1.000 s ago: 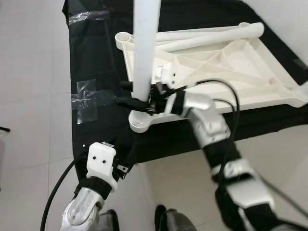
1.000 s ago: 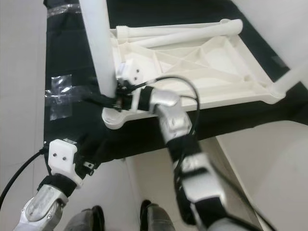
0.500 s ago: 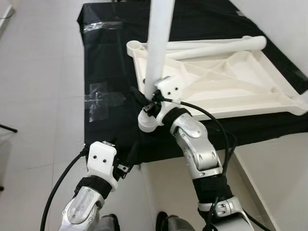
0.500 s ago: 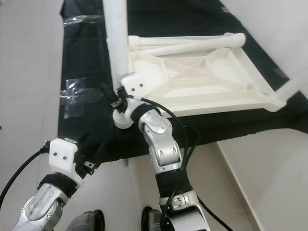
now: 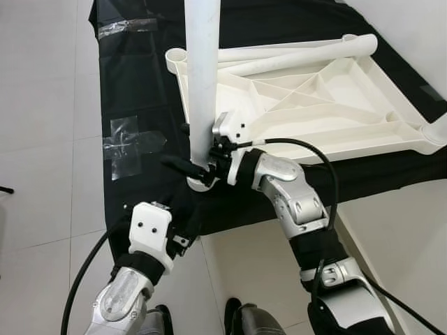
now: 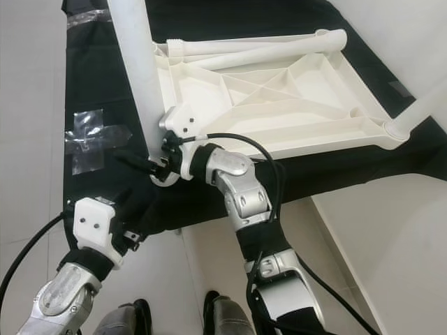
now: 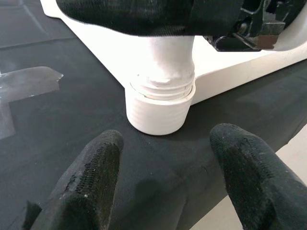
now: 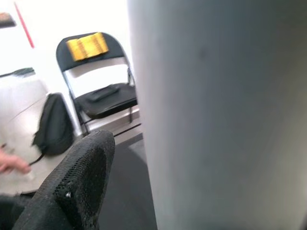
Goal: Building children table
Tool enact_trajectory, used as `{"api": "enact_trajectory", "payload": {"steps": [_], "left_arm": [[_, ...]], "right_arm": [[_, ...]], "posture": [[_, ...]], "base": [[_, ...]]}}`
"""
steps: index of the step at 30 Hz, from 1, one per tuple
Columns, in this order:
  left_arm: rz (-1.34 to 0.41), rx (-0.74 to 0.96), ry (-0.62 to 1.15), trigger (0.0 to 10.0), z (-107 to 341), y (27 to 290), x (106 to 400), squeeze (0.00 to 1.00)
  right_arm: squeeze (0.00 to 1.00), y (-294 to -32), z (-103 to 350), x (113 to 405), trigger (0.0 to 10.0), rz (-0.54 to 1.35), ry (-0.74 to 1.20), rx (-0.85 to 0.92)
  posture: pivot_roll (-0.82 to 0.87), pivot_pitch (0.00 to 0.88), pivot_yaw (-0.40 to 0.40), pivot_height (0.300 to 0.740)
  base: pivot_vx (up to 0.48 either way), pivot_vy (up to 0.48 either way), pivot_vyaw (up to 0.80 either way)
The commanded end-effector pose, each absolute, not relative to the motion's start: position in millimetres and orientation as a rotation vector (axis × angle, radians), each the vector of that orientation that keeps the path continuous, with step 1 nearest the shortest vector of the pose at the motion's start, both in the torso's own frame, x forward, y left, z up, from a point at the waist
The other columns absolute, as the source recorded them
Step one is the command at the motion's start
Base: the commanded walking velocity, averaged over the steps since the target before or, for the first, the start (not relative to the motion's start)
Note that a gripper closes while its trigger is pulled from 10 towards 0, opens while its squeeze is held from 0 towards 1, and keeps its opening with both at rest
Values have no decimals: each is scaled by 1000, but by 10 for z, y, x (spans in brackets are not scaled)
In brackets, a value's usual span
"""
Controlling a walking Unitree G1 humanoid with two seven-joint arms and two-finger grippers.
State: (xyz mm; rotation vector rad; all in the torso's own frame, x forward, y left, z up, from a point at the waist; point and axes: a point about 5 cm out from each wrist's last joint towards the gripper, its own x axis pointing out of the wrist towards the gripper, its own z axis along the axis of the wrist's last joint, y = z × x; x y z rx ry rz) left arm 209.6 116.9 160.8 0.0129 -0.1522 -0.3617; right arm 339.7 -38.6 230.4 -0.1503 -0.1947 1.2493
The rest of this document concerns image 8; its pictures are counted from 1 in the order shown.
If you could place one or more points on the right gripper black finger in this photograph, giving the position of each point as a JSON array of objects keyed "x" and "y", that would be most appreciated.
[{"x": 72, "y": 187}]

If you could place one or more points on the white plastic table leg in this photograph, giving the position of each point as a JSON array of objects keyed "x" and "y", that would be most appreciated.
[{"x": 216, "y": 107}]

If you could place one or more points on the person hand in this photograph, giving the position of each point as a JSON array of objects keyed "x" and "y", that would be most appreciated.
[{"x": 12, "y": 164}]

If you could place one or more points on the black backpack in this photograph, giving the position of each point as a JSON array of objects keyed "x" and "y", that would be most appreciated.
[{"x": 54, "y": 127}]

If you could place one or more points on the black folding chair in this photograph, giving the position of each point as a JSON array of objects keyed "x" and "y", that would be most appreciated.
[{"x": 115, "y": 105}]

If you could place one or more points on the yellow ribbed cushion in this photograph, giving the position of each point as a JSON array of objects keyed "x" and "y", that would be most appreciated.
[{"x": 87, "y": 46}]

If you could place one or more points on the red wall strip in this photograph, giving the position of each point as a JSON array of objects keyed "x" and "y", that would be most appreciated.
[{"x": 24, "y": 26}]

